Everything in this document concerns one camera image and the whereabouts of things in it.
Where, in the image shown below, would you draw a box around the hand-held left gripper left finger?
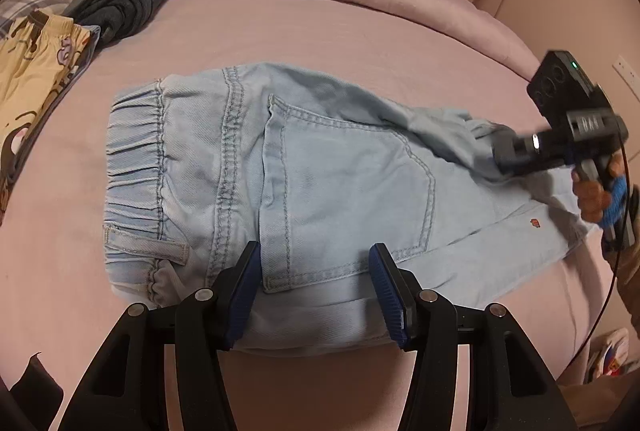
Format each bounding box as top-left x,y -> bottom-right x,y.
57,241 -> 263,431

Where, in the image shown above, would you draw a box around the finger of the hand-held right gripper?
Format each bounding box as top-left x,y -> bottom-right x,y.
492,129 -> 543,176

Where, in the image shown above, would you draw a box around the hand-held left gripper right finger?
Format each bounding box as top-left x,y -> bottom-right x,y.
369,243 -> 583,431

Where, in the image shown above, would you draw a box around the light blue denim pants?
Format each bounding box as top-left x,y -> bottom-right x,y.
102,63 -> 596,354

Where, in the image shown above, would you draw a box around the person's right hand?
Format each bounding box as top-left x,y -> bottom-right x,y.
571,150 -> 630,226

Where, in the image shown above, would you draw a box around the colourful printed bag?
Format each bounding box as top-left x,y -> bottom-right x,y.
582,326 -> 633,384

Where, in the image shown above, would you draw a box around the pink bed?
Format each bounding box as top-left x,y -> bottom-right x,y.
0,0 -> 593,431

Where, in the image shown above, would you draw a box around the yellow printed cloth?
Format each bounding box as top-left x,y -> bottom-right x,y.
0,11 -> 101,222

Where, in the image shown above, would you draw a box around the dark grey folded clothing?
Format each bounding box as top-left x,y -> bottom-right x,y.
62,0 -> 178,46

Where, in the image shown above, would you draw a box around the white wall socket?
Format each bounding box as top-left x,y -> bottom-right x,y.
612,55 -> 640,102

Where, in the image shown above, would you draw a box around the black cable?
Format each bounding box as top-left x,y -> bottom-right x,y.
560,131 -> 632,374

